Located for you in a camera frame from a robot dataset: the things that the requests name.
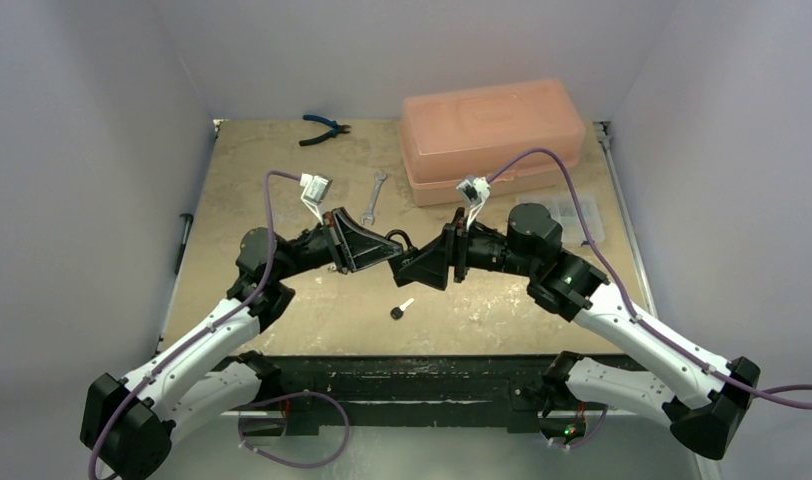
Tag black padlock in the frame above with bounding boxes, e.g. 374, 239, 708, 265
385, 229, 417, 252

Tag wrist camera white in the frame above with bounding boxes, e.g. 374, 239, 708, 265
455, 175, 491, 229
299, 173, 332, 224

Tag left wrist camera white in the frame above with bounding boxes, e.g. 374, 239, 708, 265
299, 173, 332, 224

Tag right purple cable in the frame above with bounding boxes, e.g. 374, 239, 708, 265
486, 147, 812, 410

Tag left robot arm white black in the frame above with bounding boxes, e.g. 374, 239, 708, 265
80, 208, 405, 479

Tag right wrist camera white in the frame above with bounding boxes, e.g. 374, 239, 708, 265
455, 175, 491, 229

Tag silver open-end wrench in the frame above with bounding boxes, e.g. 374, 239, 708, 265
360, 171, 388, 226

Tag pink plastic toolbox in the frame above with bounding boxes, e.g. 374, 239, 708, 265
399, 78, 587, 207

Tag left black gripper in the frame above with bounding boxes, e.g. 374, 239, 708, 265
273, 206, 401, 281

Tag blue handled pliers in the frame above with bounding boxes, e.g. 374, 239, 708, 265
298, 115, 352, 148

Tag black mounting base plate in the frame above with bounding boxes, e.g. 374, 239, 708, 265
218, 352, 604, 436

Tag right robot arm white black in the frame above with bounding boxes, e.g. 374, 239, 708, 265
389, 203, 760, 460

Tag aluminium frame rail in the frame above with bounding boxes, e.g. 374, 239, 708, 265
220, 390, 722, 480

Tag clear plastic organizer box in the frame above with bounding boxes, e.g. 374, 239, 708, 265
515, 193, 607, 248

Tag black key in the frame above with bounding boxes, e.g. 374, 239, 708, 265
390, 298, 414, 320

